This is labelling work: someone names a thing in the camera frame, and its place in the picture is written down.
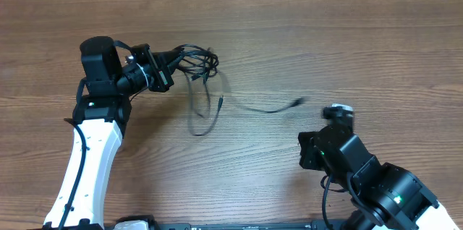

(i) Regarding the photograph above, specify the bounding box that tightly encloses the thin black USB cable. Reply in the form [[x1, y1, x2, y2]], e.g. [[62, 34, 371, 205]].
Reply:
[[184, 70, 307, 137]]

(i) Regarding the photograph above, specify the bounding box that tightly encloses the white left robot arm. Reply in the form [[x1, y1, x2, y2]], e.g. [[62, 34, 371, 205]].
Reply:
[[43, 36, 182, 229]]

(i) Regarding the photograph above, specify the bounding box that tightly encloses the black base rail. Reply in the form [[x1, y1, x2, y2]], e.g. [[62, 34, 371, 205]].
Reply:
[[108, 215, 362, 230]]

